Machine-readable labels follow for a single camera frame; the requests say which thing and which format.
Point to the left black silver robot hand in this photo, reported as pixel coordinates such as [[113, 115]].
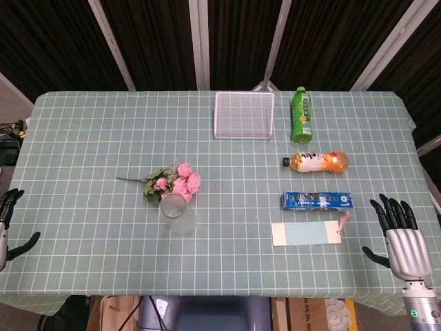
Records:
[[4, 210]]

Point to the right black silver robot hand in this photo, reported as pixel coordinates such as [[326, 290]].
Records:
[[408, 250]]

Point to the pink artificial flower bouquet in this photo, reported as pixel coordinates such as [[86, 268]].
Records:
[[186, 182]]

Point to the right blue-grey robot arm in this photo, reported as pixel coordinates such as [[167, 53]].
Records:
[[422, 307]]

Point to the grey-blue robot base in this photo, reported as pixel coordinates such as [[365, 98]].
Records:
[[206, 315]]

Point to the clear glass cup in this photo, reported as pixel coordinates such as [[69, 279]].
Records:
[[180, 222]]

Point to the blue cookie package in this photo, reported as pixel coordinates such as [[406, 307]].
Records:
[[317, 201]]

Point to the pale card with pink tassel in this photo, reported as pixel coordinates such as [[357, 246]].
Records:
[[303, 233]]

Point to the brown cardboard box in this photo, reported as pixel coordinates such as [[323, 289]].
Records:
[[306, 315]]

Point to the green checked tablecloth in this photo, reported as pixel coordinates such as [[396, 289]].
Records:
[[103, 138]]

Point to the orange tea bottle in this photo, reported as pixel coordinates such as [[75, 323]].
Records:
[[317, 162]]

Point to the wooden board under table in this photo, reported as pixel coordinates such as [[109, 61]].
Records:
[[113, 313]]

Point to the green tea bottle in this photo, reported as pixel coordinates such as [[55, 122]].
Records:
[[302, 120]]

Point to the white frame post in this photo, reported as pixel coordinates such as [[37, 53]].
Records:
[[391, 45], [112, 45], [275, 45], [200, 45]]

